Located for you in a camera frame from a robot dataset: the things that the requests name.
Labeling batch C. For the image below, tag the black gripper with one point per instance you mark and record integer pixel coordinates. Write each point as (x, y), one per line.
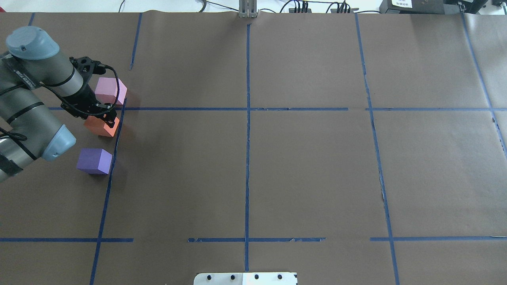
(84, 97)

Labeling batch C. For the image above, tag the orange foam cube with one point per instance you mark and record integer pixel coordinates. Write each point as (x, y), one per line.
(98, 127)

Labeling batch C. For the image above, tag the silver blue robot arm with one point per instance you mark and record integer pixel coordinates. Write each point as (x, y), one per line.
(34, 60)

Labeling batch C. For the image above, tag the pink foam cube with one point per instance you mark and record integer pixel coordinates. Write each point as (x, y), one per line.
(107, 89)

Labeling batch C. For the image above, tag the purple foam cube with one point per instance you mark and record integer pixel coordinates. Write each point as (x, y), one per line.
(94, 161)

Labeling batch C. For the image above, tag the black box with label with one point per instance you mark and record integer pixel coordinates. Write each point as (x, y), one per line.
(437, 7)

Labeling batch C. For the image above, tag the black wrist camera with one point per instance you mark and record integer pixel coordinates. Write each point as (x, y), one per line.
(88, 66)

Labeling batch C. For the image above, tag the aluminium profile post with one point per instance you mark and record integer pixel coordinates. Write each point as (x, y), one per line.
(247, 9)

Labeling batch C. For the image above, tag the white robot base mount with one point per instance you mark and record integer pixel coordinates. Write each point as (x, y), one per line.
(246, 278)

